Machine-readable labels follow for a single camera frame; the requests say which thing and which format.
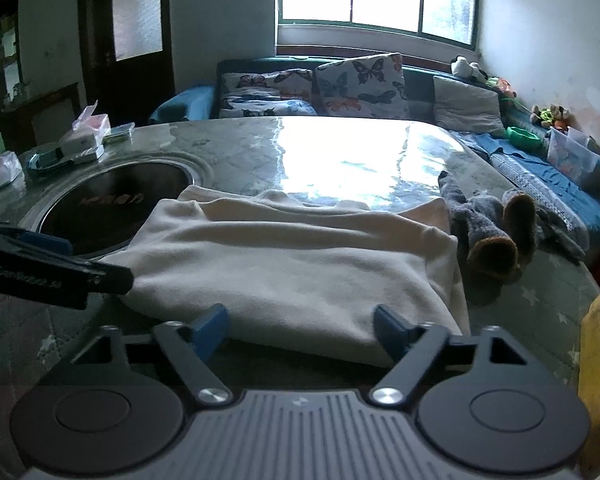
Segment dark wooden door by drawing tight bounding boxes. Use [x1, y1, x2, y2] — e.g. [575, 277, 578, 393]
[77, 0, 177, 128]

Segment panda plush toy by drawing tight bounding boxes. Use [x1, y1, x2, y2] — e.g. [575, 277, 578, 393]
[450, 56, 488, 81]

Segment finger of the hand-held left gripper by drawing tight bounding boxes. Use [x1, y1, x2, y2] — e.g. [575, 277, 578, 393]
[0, 232, 133, 311]
[0, 220, 74, 261]

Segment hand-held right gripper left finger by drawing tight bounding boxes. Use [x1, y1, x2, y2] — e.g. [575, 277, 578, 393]
[70, 302, 233, 406]

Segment small flat case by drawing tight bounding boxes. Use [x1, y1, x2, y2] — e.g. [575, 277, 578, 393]
[102, 122, 135, 142]

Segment dark shelf cabinet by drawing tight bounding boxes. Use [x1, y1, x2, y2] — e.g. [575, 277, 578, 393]
[0, 0, 26, 161]

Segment white tissue box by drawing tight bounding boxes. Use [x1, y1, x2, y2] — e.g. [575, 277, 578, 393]
[60, 102, 111, 163]

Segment blue quilted sofa mat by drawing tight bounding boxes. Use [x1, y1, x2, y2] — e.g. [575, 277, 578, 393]
[450, 130, 600, 256]

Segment round black cooktop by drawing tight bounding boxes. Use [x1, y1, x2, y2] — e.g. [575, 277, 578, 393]
[17, 152, 208, 261]

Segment long butterfly cushion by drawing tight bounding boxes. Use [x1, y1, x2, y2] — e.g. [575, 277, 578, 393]
[219, 69, 318, 118]

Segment colourful plush toy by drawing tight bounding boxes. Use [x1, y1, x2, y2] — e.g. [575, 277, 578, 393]
[490, 77, 518, 101]

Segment green bowl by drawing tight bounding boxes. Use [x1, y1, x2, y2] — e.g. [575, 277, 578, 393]
[506, 126, 543, 150]

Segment clear plastic storage box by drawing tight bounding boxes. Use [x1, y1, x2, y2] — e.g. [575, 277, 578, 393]
[545, 127, 600, 183]

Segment butterfly print pillow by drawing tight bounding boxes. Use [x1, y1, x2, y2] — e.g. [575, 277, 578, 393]
[314, 52, 411, 121]

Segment yellow cloth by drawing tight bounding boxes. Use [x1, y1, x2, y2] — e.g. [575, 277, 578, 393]
[577, 292, 600, 461]

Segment teal sofa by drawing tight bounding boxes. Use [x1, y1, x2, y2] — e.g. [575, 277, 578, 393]
[147, 55, 600, 256]

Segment grey pillow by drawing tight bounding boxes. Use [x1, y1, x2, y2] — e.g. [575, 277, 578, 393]
[432, 75, 506, 136]

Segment small stuffed toys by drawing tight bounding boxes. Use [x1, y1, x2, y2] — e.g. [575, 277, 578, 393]
[530, 104, 571, 131]

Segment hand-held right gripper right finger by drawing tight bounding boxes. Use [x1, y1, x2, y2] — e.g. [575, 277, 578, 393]
[370, 304, 556, 406]

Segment blue device with black strap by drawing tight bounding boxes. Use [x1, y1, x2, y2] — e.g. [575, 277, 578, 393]
[26, 142, 76, 178]

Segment cream sweater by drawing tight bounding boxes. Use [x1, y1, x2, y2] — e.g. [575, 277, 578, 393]
[100, 185, 473, 368]

